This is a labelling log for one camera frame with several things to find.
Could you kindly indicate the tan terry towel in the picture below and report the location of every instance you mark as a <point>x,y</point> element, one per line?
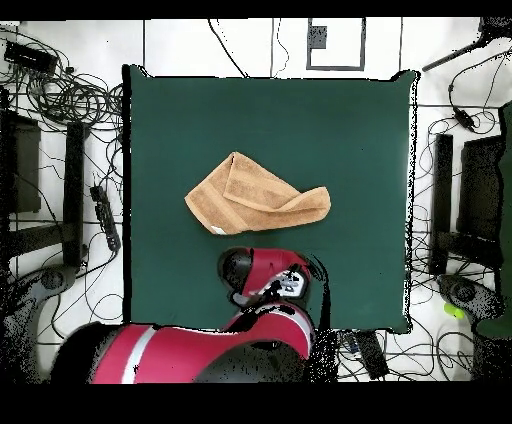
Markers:
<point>256,200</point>

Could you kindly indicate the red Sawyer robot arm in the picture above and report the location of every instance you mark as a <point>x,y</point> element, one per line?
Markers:
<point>180,352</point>

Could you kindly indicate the black flat device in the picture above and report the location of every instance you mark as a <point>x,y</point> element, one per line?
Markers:
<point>372,354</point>

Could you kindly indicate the dark flat panel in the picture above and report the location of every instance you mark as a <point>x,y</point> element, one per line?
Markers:
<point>480,188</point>
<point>26,168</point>

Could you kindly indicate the dark green table cloth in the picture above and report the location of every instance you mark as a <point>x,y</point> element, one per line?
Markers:
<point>360,160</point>

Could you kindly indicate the black power strip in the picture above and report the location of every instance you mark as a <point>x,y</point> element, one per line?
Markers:
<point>104,218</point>

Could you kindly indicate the black L-shaped stand foot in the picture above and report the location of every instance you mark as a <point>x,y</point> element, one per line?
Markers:
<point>442,200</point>
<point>74,192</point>

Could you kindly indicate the small grey square plate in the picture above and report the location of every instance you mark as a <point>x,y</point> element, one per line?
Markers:
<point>317,36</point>

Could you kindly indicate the yellow-green ball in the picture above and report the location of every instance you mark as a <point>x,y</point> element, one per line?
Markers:
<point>454,310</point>

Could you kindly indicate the black power adapter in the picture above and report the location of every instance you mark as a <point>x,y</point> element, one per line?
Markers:
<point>464,118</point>

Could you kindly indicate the black rod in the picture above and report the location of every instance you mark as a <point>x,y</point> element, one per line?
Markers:
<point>452,56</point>

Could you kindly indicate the black electronics box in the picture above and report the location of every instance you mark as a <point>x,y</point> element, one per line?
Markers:
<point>30,58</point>

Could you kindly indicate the grey square floor frame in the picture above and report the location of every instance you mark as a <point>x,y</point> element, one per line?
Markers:
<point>363,44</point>

